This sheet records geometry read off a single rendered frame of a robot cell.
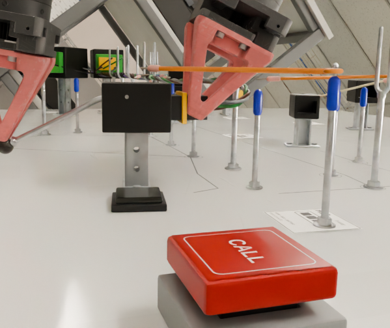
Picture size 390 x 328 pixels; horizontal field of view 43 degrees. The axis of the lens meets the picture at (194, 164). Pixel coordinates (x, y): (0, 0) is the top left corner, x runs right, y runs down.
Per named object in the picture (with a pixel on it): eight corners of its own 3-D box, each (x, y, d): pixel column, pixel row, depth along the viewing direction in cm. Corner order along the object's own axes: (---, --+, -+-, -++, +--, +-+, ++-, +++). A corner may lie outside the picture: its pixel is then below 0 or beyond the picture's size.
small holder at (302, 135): (307, 139, 76) (310, 92, 74) (321, 148, 67) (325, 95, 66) (277, 138, 76) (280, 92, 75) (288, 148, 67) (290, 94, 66)
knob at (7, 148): (0, 153, 42) (-3, 136, 42) (17, 151, 42) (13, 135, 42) (-5, 156, 40) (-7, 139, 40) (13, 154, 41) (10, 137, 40)
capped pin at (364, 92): (359, 163, 56) (365, 87, 55) (348, 161, 58) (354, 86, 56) (368, 163, 57) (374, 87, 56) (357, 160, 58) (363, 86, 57)
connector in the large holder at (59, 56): (63, 73, 101) (63, 52, 100) (55, 73, 98) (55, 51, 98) (40, 72, 103) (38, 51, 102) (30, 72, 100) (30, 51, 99)
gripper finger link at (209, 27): (218, 127, 47) (262, 36, 46) (236, 137, 40) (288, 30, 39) (153, 95, 45) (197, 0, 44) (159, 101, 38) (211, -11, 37)
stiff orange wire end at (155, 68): (145, 71, 42) (145, 64, 42) (346, 76, 32) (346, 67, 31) (135, 71, 41) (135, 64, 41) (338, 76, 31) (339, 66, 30)
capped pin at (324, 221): (307, 224, 33) (318, 62, 31) (323, 221, 34) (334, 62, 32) (323, 230, 32) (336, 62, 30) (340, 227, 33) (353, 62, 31)
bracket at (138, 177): (122, 181, 45) (122, 126, 44) (148, 180, 46) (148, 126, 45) (122, 192, 41) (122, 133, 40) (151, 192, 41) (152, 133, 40)
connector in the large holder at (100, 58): (121, 73, 111) (121, 54, 111) (123, 73, 109) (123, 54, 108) (96, 73, 110) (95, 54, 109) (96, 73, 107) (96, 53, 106)
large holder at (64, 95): (107, 111, 119) (106, 50, 116) (67, 117, 103) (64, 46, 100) (82, 110, 121) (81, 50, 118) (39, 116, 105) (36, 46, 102)
